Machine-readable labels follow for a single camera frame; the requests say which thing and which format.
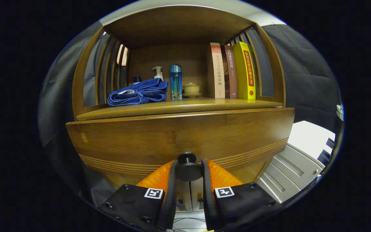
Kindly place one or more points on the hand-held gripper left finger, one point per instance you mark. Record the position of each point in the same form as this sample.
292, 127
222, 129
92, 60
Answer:
171, 193

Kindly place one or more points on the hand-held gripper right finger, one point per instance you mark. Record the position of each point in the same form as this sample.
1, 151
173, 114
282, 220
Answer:
206, 193

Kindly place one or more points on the wooden drawer with black knob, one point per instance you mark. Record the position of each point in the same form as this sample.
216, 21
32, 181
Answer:
140, 141

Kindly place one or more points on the wooden countertop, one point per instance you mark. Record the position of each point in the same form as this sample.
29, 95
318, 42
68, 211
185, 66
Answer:
204, 104

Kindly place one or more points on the white drawer unit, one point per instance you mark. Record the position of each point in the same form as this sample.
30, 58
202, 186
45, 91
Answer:
308, 138

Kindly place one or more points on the wooden cabinet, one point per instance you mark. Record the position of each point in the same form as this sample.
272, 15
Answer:
172, 25

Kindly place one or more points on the blue folded towel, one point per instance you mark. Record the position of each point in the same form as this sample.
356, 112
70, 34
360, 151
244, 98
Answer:
140, 93

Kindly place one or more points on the beige lidded teacup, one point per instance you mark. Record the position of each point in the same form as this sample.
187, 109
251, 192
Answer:
191, 88

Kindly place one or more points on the blue glass bottle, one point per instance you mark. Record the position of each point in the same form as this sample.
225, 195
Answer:
175, 82

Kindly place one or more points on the white pump bottle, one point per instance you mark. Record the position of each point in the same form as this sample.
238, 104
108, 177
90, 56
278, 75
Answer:
158, 75

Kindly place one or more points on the small white blue-capped bottle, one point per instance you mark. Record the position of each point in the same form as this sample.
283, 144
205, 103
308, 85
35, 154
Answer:
137, 80

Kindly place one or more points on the cream book with orange spine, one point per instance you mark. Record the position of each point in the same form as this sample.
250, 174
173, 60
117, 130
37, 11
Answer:
217, 74

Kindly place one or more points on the brown book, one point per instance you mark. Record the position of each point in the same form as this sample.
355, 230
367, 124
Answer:
231, 74

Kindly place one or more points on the yellow book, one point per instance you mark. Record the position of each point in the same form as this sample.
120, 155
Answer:
245, 74

